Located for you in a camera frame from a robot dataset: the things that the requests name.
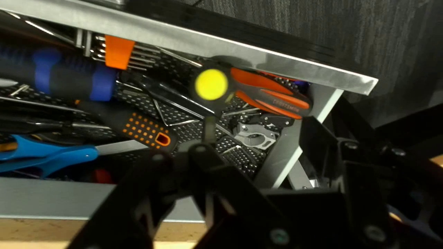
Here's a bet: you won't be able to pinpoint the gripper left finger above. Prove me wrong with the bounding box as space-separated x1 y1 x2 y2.
67 142 292 249

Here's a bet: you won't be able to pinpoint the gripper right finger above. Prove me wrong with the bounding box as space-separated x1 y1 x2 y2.
299 116 443 249

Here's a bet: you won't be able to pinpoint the black mesh drawer liner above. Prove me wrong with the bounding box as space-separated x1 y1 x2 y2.
0 52 301 181

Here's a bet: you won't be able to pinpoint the black screwdriver with yellow cap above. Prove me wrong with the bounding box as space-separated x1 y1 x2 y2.
189 59 233 144

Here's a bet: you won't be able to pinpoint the blue and black screwdriver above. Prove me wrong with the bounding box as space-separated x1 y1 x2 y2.
0 43 117 103

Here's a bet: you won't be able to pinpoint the grey metal drawer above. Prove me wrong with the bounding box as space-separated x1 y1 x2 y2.
0 0 378 222

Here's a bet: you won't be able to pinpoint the small red tool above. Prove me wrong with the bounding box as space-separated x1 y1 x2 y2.
91 168 113 184

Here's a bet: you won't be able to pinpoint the black tool with orange dots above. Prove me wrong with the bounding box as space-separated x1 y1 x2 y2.
74 100 179 153

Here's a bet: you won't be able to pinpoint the bent silver hex key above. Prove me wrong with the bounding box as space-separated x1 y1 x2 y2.
152 98 202 127

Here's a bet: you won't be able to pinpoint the black long tool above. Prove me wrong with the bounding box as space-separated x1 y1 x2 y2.
120 72 216 117

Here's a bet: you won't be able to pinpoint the orange hex key set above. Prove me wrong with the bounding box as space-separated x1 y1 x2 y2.
91 35 163 72

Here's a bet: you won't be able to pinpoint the blue handled scissors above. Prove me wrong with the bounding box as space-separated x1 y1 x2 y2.
0 134 150 179

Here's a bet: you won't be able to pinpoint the silver metal bracket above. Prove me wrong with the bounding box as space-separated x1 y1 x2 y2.
233 123 278 151

